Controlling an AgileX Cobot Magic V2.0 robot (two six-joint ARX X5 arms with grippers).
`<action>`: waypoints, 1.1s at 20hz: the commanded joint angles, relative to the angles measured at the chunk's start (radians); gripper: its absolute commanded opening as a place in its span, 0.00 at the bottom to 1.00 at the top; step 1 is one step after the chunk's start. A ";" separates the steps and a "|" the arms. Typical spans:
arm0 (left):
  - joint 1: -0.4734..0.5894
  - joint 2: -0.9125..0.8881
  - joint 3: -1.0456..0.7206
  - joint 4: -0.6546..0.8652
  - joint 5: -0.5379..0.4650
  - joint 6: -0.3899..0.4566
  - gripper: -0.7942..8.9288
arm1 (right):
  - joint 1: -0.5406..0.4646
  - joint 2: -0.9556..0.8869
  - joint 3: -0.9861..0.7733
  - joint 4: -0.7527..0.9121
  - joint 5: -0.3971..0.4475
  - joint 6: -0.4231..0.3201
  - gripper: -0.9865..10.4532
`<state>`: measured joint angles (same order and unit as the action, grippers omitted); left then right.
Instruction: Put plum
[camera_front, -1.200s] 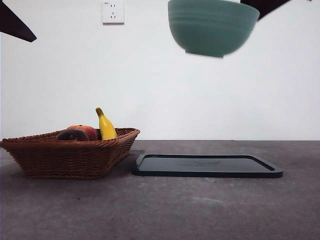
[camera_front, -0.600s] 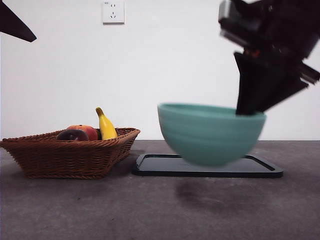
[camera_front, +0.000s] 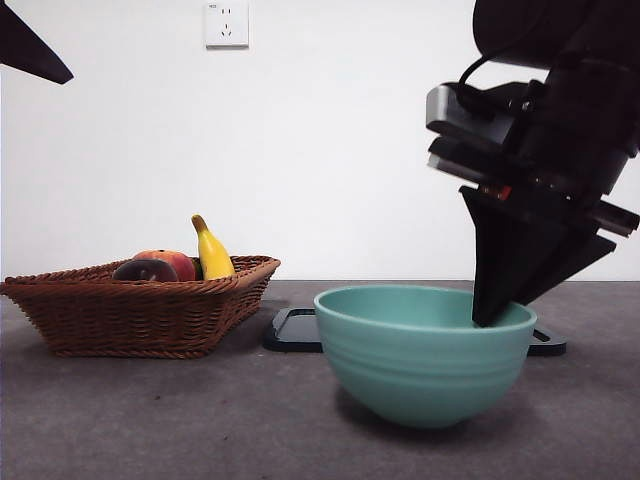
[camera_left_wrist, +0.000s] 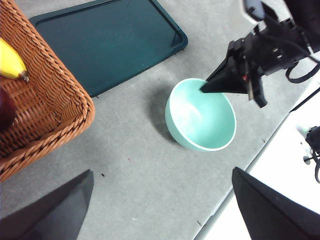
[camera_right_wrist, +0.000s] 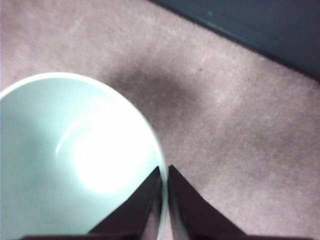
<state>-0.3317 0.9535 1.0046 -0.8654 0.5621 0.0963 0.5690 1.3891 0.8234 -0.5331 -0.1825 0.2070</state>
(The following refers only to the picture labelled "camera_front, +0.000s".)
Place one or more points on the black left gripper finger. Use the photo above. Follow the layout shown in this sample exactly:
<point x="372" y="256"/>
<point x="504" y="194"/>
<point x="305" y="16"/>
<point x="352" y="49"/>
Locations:
<point x="30" y="50"/>

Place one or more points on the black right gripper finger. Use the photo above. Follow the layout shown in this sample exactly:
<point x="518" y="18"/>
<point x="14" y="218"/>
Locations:
<point x="565" y="260"/>
<point x="500" y="260"/>

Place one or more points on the teal green bowl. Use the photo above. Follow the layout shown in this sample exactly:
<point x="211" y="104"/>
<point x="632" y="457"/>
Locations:
<point x="425" y="380"/>

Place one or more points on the dark red plum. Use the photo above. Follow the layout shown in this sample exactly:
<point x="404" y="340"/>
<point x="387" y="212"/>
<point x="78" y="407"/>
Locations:
<point x="145" y="271"/>

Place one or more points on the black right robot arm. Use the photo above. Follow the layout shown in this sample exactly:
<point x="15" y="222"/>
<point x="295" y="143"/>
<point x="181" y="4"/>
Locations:
<point x="550" y="30"/>

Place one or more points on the black tray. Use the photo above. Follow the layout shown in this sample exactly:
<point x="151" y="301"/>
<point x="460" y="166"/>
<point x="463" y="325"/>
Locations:
<point x="292" y="332"/>

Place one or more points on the red yellow apple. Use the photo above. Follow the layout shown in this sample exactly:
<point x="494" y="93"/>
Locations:
<point x="175" y="260"/>

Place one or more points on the yellow banana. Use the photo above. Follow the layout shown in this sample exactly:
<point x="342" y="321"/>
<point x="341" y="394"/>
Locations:
<point x="212" y="255"/>

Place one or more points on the green avocado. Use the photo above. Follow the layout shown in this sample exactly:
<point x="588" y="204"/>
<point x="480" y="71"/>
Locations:
<point x="198" y="270"/>

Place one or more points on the brown wicker basket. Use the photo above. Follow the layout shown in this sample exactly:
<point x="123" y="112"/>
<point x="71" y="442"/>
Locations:
<point x="135" y="320"/>

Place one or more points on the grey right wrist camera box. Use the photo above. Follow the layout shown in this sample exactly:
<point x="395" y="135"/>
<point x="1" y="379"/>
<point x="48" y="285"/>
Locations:
<point x="445" y="107"/>

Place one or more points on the white wall socket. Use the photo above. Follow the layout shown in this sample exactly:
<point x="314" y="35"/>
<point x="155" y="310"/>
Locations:
<point x="226" y="25"/>

